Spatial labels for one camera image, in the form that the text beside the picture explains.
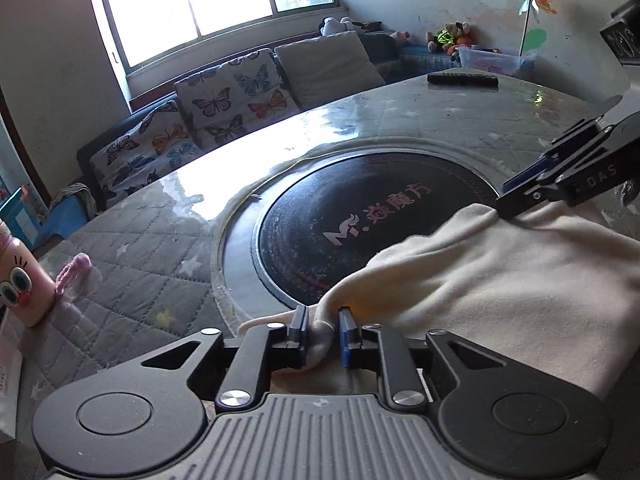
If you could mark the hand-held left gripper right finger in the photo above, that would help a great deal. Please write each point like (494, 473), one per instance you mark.
(346, 342)

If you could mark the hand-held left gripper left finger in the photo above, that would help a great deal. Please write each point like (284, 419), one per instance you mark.
(299, 337)

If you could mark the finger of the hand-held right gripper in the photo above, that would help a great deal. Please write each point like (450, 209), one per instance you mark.
(575, 141)
(595, 170)

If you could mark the cream knit garment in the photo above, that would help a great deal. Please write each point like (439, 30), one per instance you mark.
(500, 285)

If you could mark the clear plastic storage box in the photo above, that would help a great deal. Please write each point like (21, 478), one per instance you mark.
(495, 62)

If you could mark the round black induction cooktop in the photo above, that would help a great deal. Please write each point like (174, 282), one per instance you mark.
(310, 220)

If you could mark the black remote control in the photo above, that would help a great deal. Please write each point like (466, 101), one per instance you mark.
(462, 81)

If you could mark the brown bear plush toys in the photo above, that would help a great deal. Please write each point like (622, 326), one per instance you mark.
(450, 37)

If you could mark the blue patterned bench cushion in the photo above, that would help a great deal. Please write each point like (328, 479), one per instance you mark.
(430, 59)

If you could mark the pink plush toy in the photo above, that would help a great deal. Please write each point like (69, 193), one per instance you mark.
(400, 35)

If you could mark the dark blue sofa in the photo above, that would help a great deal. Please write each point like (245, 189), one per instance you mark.
(385, 55)

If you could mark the wide butterfly print cushion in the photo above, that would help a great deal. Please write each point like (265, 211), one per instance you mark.
(145, 152)

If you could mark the square butterfly print cushion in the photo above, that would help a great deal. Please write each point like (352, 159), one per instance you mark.
(235, 95)

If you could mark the plain beige cushion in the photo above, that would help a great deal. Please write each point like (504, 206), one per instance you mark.
(327, 70)

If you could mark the grey cloth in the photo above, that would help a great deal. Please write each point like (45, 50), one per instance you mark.
(80, 197)

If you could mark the black and white plush toy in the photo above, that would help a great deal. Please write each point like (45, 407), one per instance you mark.
(340, 25)

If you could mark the blue plastic stool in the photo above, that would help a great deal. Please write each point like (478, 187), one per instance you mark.
(62, 220)

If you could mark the pink cartoon water bottle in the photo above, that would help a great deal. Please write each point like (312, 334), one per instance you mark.
(25, 285)

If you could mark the white tissue pack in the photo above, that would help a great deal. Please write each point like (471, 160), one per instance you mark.
(7, 385)

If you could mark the blue cardboard box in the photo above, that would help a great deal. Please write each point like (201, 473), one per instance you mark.
(20, 220)

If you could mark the large window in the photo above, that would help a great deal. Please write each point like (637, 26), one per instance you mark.
(210, 5)

